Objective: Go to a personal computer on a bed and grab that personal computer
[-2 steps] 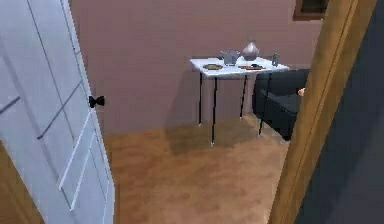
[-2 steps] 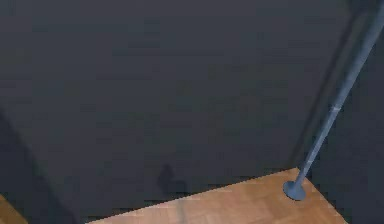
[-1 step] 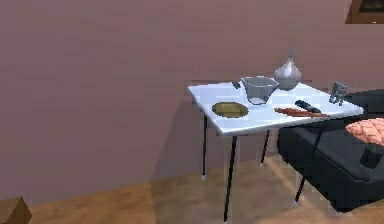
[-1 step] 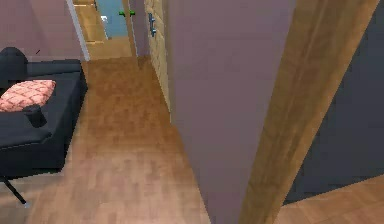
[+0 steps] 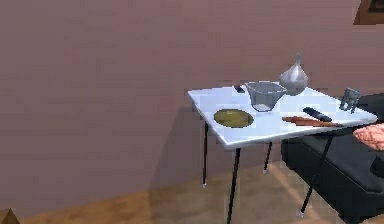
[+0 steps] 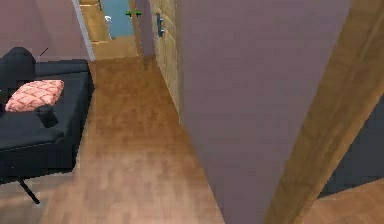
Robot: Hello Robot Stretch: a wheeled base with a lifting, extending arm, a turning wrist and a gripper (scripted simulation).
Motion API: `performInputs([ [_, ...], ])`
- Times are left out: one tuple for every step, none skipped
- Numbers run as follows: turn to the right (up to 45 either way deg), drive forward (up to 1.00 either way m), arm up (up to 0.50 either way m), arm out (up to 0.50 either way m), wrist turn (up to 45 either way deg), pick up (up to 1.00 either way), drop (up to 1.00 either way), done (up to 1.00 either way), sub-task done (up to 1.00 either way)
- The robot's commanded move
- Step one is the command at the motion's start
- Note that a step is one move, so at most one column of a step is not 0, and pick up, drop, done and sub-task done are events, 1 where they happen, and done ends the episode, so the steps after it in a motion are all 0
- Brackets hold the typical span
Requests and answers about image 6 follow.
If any wooden room door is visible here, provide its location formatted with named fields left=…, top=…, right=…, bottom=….
left=149, top=0, right=183, bottom=125

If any small black round object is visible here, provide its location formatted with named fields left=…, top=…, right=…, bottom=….
left=35, top=104, right=60, bottom=129

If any pink patterned cushion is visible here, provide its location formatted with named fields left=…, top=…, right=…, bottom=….
left=4, top=79, right=65, bottom=113

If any black sofa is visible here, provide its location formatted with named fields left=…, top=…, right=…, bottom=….
left=0, top=46, right=95, bottom=205

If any grey door handle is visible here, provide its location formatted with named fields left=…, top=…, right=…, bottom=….
left=156, top=12, right=165, bottom=38

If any wooden door frame post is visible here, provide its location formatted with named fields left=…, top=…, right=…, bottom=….
left=263, top=0, right=384, bottom=224

